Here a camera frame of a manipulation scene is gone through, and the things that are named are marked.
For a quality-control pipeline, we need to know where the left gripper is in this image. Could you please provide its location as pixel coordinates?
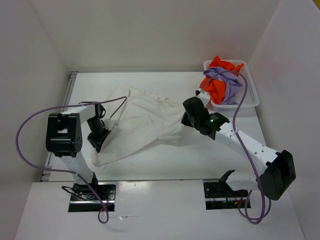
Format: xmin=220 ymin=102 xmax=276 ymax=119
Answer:
xmin=86 ymin=117 xmax=111 ymax=153

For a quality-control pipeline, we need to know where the white t shirt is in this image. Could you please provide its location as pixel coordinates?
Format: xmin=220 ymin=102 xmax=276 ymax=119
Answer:
xmin=90 ymin=85 xmax=185 ymax=167

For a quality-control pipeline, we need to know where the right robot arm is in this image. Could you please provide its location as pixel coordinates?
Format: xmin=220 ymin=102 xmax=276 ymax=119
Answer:
xmin=181 ymin=96 xmax=296 ymax=201

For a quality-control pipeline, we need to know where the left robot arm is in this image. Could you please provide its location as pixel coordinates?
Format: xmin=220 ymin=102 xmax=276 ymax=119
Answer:
xmin=45 ymin=102 xmax=111 ymax=200

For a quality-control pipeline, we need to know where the orange t shirt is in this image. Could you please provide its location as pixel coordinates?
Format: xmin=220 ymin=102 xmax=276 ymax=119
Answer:
xmin=199 ymin=56 xmax=244 ymax=105

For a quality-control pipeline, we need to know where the purple t shirt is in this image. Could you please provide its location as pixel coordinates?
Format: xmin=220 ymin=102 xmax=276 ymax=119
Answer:
xmin=199 ymin=67 xmax=243 ymax=105

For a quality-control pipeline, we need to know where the white plastic basket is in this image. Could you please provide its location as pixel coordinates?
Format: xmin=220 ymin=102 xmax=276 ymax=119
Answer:
xmin=203 ymin=59 xmax=260 ymax=109

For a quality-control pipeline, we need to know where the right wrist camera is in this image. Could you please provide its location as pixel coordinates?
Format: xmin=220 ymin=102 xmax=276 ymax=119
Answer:
xmin=195 ymin=88 xmax=211 ymax=108

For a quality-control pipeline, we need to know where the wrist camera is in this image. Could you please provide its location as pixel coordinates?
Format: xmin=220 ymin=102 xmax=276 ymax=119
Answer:
xmin=195 ymin=88 xmax=211 ymax=108
xmin=102 ymin=119 xmax=119 ymax=131

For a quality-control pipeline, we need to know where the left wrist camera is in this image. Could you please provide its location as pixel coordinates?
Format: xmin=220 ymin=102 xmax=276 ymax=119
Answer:
xmin=102 ymin=119 xmax=119 ymax=131

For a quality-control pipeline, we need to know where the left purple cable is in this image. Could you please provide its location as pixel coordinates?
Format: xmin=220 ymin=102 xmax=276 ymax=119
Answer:
xmin=15 ymin=96 xmax=128 ymax=224

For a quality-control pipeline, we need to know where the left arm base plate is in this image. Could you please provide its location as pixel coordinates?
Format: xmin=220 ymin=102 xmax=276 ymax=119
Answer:
xmin=61 ymin=181 xmax=117 ymax=213

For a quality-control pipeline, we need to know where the aluminium table edge rail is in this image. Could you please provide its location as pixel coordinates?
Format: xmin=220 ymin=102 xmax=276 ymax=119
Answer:
xmin=39 ymin=71 xmax=80 ymax=182

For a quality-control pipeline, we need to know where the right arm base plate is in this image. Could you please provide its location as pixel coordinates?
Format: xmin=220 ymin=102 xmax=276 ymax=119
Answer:
xmin=203 ymin=179 xmax=249 ymax=210

